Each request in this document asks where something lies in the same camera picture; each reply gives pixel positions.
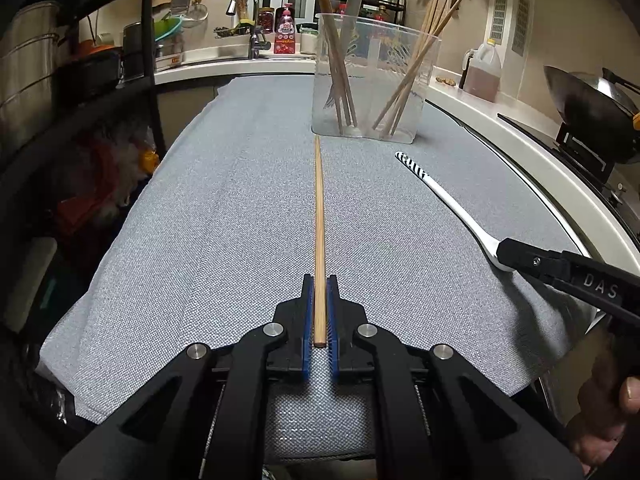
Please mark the small brown nuts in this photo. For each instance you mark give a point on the small brown nuts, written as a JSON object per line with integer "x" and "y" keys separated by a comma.
{"x": 445, "y": 80}

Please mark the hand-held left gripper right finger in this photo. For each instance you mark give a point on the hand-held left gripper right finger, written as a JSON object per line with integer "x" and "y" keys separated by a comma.
{"x": 331, "y": 325}

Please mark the person's right hand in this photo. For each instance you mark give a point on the person's right hand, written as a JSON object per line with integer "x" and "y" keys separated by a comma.
{"x": 610, "y": 425}

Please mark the black pot with orange lid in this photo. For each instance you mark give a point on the black pot with orange lid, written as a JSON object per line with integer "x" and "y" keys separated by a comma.
{"x": 95, "y": 70}

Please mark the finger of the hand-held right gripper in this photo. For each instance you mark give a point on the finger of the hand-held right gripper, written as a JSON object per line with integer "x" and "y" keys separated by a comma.
{"x": 530, "y": 251}
{"x": 542, "y": 272}

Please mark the black gas stove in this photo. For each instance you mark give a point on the black gas stove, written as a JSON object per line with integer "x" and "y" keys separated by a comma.
{"x": 585, "y": 160}

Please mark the large steel pot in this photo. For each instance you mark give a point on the large steel pot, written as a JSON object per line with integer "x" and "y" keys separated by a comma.
{"x": 30, "y": 75}

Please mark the clear plastic utensil container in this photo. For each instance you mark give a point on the clear plastic utensil container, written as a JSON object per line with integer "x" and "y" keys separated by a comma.
{"x": 375, "y": 90}

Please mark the cooking oil jug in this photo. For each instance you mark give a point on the cooking oil jug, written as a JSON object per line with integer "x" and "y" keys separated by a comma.
{"x": 482, "y": 77}

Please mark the white lidded jar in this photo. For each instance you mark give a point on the white lidded jar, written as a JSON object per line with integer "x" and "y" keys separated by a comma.
{"x": 309, "y": 42}

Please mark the green plastic bowl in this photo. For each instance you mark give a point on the green plastic bowl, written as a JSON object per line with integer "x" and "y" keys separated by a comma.
{"x": 167, "y": 29}

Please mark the chrome sink faucet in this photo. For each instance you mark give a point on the chrome sink faucet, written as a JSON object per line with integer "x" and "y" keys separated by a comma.
{"x": 255, "y": 35}

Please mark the stainless steel sink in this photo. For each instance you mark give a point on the stainless steel sink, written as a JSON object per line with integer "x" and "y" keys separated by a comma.
{"x": 205, "y": 60}

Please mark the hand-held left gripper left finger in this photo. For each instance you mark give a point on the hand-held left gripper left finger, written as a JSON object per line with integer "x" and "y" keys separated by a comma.
{"x": 308, "y": 320}

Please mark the grey woven table cloth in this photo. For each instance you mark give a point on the grey woven table cloth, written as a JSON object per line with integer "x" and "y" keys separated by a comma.
{"x": 210, "y": 240}

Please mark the steel canister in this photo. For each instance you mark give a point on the steel canister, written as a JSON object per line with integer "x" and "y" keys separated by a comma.
{"x": 137, "y": 50}

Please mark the white wall vent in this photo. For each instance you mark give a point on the white wall vent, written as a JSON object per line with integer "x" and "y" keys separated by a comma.
{"x": 498, "y": 15}

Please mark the steel wok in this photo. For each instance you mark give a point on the steel wok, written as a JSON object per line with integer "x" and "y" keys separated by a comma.
{"x": 590, "y": 105}

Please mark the pink dish soap bottle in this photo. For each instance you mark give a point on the pink dish soap bottle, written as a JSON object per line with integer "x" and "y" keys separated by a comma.
{"x": 285, "y": 32}

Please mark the dark red jar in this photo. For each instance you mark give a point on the dark red jar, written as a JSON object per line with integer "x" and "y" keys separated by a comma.
{"x": 266, "y": 20}

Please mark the faucet sponge holder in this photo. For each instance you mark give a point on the faucet sponge holder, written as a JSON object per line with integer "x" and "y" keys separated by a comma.
{"x": 232, "y": 30}

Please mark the red and orange plastic bags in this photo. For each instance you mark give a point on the red and orange plastic bags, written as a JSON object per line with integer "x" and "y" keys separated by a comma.
{"x": 110, "y": 175}

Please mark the black storage shelf rack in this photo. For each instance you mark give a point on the black storage shelf rack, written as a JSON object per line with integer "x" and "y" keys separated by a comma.
{"x": 150, "y": 45}

